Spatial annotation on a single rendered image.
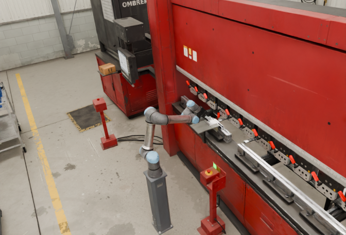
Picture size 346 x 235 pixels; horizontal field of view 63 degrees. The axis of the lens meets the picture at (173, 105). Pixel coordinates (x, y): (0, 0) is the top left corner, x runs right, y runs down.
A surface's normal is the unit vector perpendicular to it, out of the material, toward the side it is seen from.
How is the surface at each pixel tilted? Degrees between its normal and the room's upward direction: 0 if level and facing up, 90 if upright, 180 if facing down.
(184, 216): 0
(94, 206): 0
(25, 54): 90
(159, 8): 90
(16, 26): 90
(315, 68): 90
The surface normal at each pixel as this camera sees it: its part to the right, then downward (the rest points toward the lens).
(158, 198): 0.52, 0.38
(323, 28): -0.90, 0.27
